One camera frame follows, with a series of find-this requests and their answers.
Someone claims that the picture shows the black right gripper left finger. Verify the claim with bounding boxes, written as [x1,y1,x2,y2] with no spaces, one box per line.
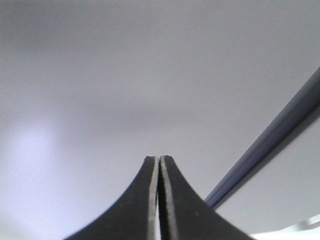
[67,156,159,240]

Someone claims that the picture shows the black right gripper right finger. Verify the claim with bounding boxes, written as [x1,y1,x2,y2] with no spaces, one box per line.
[159,155,251,240]

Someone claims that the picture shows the fridge door with bins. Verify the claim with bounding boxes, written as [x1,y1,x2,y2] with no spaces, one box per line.
[0,0,320,240]

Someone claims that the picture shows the dark grey fridge unit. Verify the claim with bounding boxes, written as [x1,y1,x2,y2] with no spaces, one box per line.
[204,65,320,235]

